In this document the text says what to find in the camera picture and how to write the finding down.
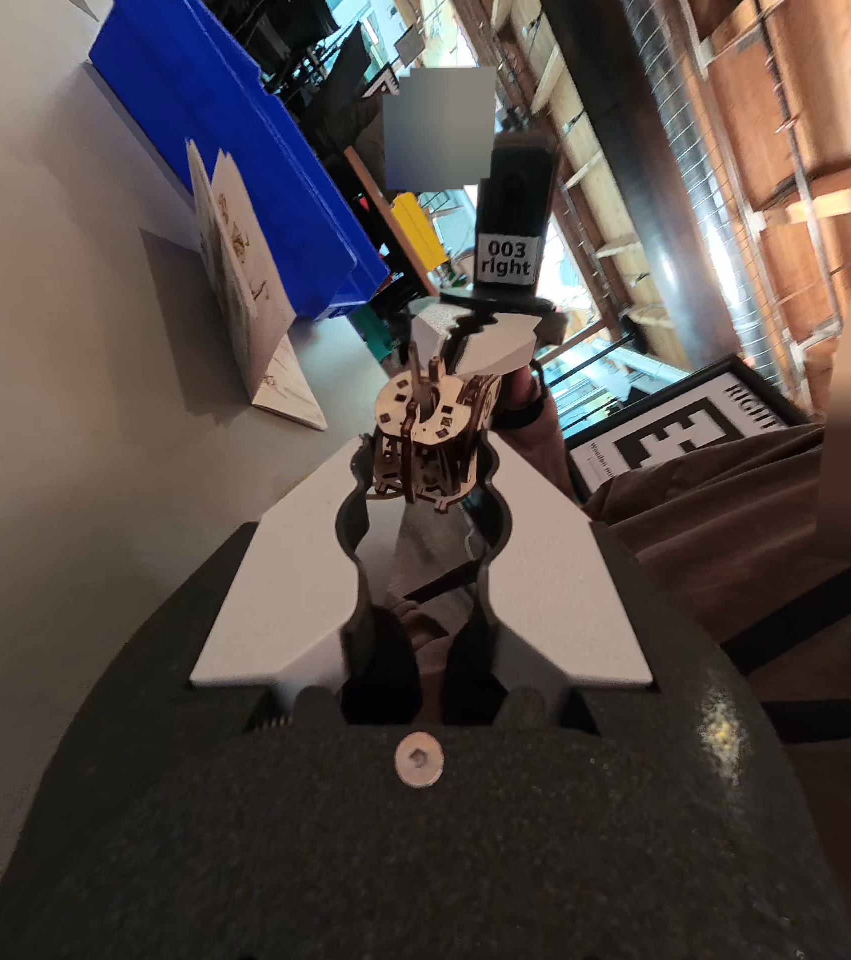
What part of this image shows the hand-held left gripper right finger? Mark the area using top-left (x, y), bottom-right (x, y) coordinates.
top-left (479, 438), bottom-right (657, 708)

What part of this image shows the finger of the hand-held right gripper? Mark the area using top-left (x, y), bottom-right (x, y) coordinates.
top-left (457, 313), bottom-right (544, 378)
top-left (409, 302), bottom-right (466, 370)

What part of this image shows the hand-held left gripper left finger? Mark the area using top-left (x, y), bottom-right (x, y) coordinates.
top-left (190, 438), bottom-right (367, 704)

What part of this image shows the wooden mechanical model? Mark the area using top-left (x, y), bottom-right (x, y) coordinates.
top-left (360, 343), bottom-right (507, 515)

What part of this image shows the person's right hand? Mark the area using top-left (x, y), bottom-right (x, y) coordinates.
top-left (499, 367), bottom-right (581, 498)

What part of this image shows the green container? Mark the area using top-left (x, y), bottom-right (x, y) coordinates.
top-left (352, 303), bottom-right (400, 365)

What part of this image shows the yellow plastic bin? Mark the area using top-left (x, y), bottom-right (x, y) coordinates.
top-left (390, 192), bottom-right (451, 276)

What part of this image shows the person's brown clothing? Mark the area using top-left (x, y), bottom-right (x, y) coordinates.
top-left (583, 423), bottom-right (851, 960)

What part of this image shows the white instruction booklet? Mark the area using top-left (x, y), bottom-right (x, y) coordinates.
top-left (184, 138), bottom-right (331, 432)

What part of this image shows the framed marker sign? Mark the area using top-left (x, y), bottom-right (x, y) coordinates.
top-left (566, 352), bottom-right (811, 502)

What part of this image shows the blue plastic bin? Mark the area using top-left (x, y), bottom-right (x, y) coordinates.
top-left (88, 0), bottom-right (391, 324)

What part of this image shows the silver ventilation duct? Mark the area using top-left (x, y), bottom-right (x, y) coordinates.
top-left (616, 0), bottom-right (798, 376)

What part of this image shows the black strap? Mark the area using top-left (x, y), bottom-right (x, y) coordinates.
top-left (759, 693), bottom-right (851, 745)
top-left (718, 562), bottom-right (851, 676)

